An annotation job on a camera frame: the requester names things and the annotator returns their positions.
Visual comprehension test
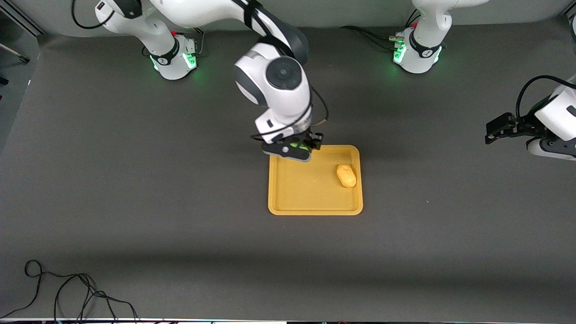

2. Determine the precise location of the yellow-brown potato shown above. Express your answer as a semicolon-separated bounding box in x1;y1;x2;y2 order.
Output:
336;164;357;189

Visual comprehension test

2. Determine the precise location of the yellow plastic tray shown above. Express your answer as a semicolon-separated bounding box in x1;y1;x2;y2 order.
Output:
268;144;364;216

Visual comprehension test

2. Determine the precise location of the dark grey table cloth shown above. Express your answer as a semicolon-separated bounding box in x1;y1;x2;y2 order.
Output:
0;16;576;322

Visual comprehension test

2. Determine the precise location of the black left arm base cable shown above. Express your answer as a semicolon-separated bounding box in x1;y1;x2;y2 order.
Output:
340;9;421;51

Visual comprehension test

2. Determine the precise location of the black arm base cable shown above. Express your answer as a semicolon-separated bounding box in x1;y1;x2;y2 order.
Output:
340;9;421;51
142;27;206;59

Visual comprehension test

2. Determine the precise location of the black right arm base cable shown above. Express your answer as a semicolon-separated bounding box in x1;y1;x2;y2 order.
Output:
142;27;206;59

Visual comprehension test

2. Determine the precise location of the thin black loose cable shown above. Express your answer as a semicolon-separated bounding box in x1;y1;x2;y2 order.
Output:
0;260;139;324

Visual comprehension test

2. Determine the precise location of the aluminium frame profile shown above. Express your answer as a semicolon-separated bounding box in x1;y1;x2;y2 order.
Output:
0;7;48;36

